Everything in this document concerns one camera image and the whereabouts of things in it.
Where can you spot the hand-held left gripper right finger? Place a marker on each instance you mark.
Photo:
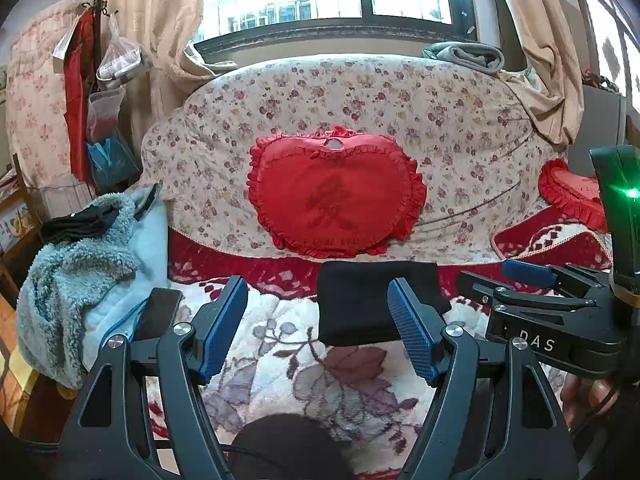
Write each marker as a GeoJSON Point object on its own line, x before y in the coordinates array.
{"type": "Point", "coordinates": [412, 335]}

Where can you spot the person's right hand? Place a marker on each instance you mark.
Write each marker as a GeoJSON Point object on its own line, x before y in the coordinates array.
{"type": "Point", "coordinates": [580, 400]}

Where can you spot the grey cabinet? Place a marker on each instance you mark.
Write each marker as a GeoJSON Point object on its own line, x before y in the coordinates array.
{"type": "Point", "coordinates": [600, 125]}

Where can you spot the blue plastic bag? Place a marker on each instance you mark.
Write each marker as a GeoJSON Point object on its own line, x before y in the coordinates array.
{"type": "Point", "coordinates": [110, 160]}

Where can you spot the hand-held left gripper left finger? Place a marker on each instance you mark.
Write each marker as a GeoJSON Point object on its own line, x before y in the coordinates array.
{"type": "Point", "coordinates": [225, 330]}

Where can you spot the small red heart pillow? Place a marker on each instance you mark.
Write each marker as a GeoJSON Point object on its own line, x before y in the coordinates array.
{"type": "Point", "coordinates": [570, 190]}

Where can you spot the floral sofa cover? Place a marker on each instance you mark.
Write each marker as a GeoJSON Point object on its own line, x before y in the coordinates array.
{"type": "Point", "coordinates": [350, 95]}

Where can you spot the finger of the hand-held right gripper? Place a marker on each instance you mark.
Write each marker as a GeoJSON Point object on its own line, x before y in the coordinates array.
{"type": "Point", "coordinates": [500, 296]}
{"type": "Point", "coordinates": [525, 269]}

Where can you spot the beige curtain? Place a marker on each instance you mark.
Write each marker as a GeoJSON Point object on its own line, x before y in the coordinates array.
{"type": "Point", "coordinates": [160, 35]}
{"type": "Point", "coordinates": [540, 35]}

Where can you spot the black pants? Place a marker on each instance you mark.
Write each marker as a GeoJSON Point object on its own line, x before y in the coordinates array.
{"type": "Point", "coordinates": [355, 300]}

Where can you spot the side window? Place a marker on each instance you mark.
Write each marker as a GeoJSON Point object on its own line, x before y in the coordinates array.
{"type": "Point", "coordinates": [610, 35]}

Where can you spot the large red heart pillow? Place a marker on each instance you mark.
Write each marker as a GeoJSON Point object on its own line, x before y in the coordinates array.
{"type": "Point", "coordinates": [335, 190]}

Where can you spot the clear plastic bag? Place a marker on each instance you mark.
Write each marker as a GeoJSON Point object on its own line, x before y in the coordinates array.
{"type": "Point", "coordinates": [120, 55]}

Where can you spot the person's dark trouser knee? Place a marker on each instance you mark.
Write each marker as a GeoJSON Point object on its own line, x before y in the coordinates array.
{"type": "Point", "coordinates": [290, 450]}

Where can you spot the dark folded cloth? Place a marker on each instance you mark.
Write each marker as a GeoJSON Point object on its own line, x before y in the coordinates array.
{"type": "Point", "coordinates": [75, 225]}

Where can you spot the red white plush blanket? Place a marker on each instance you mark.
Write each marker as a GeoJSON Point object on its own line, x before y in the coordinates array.
{"type": "Point", "coordinates": [300, 320]}

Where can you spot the plastic bag with red contents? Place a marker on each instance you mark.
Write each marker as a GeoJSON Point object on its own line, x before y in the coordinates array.
{"type": "Point", "coordinates": [102, 115]}

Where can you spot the pink floral hanging quilt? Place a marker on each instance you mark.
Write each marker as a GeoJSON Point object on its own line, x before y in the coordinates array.
{"type": "Point", "coordinates": [35, 85]}

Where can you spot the black smartphone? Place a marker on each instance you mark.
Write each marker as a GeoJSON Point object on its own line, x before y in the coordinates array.
{"type": "Point", "coordinates": [157, 310]}

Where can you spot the grey cloth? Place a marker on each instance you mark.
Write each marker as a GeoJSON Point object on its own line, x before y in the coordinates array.
{"type": "Point", "coordinates": [465, 55]}

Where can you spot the light blue fleece jacket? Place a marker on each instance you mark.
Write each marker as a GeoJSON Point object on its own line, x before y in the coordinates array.
{"type": "Point", "coordinates": [60, 285]}

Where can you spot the red hanging garment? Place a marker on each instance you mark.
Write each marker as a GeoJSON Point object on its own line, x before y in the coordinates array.
{"type": "Point", "coordinates": [77, 100]}

